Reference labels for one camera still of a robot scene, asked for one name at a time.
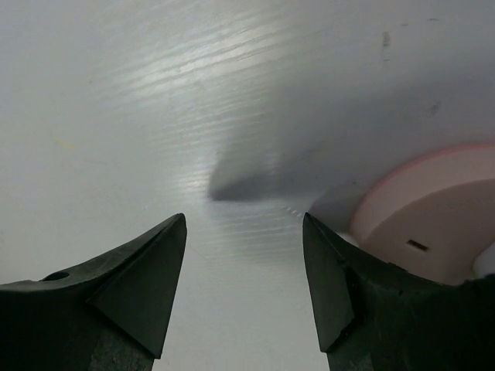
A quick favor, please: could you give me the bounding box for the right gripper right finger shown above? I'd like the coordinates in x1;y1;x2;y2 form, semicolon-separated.
302;215;494;370

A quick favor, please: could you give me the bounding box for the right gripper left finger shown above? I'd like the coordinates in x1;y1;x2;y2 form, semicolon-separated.
1;213;187;370

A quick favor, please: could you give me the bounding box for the pink round power strip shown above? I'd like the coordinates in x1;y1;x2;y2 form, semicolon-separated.
350;145;494;285

